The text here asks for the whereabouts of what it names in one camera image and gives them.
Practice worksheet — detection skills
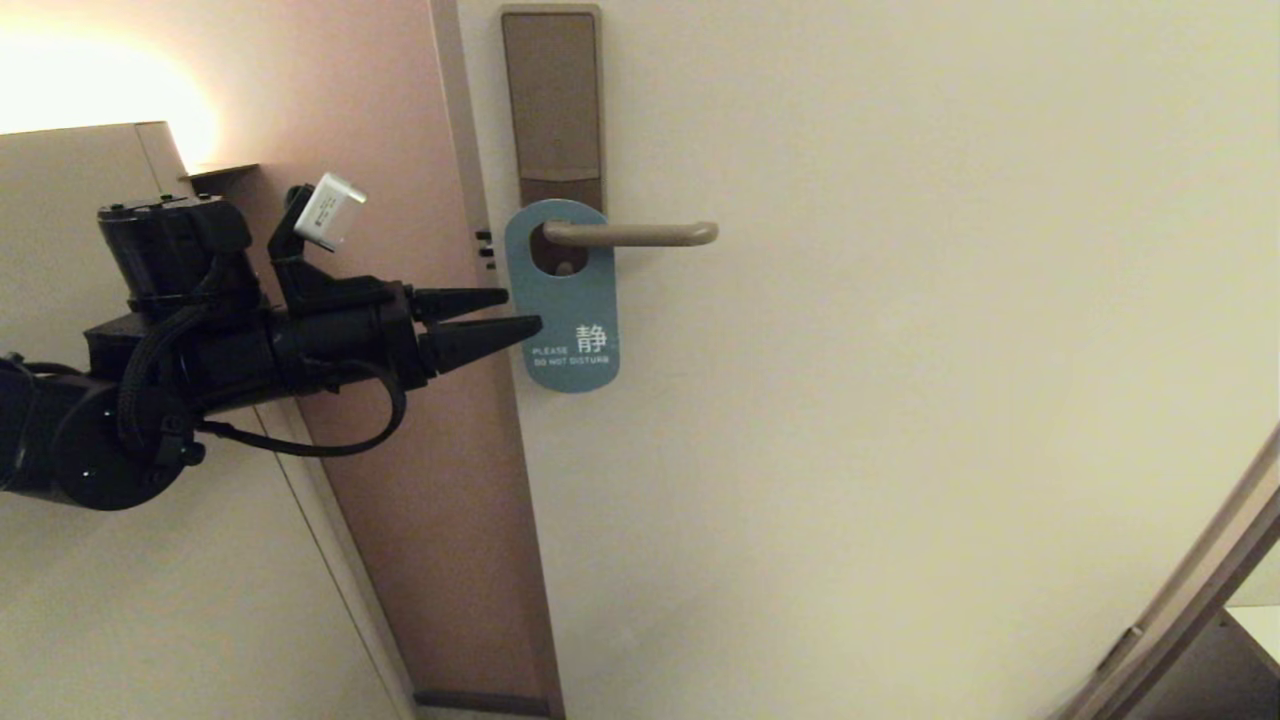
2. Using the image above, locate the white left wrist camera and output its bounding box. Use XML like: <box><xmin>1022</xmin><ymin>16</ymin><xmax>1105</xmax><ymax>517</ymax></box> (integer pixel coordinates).
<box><xmin>295</xmin><ymin>172</ymin><xmax>368</xmax><ymax>253</ymax></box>

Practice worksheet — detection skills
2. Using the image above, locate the small metal trim hinge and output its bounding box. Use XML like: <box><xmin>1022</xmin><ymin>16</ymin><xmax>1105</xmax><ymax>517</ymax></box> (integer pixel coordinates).
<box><xmin>1098</xmin><ymin>627</ymin><xmax>1147</xmax><ymax>677</ymax></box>

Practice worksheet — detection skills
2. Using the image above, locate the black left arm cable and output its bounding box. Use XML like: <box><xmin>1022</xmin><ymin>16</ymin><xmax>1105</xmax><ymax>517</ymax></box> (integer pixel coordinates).
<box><xmin>195</xmin><ymin>358</ymin><xmax>409</xmax><ymax>459</ymax></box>

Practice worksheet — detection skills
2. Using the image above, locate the bronze door lock plate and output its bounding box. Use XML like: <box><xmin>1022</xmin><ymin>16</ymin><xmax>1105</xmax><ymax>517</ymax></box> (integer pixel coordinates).
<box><xmin>500</xmin><ymin>4</ymin><xmax>607</xmax><ymax>277</ymax></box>

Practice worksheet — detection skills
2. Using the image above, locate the blue and white door hanger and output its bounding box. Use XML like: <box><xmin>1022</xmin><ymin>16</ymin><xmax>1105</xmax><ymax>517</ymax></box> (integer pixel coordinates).
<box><xmin>503</xmin><ymin>198</ymin><xmax>621</xmax><ymax>394</ymax></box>

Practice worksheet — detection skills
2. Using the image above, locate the dark grey baseboard strip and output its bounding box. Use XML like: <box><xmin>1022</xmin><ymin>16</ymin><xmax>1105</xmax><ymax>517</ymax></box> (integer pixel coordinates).
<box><xmin>415</xmin><ymin>690</ymin><xmax>551</xmax><ymax>717</ymax></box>

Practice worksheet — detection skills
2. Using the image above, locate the bronze door handle lever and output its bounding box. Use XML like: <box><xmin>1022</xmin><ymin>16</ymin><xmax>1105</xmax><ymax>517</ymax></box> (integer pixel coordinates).
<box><xmin>542</xmin><ymin>220</ymin><xmax>719</xmax><ymax>249</ymax></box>

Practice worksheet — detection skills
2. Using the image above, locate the white door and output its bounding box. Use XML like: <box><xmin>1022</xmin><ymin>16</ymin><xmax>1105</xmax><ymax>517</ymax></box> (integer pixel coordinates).
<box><xmin>455</xmin><ymin>0</ymin><xmax>1280</xmax><ymax>720</ymax></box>

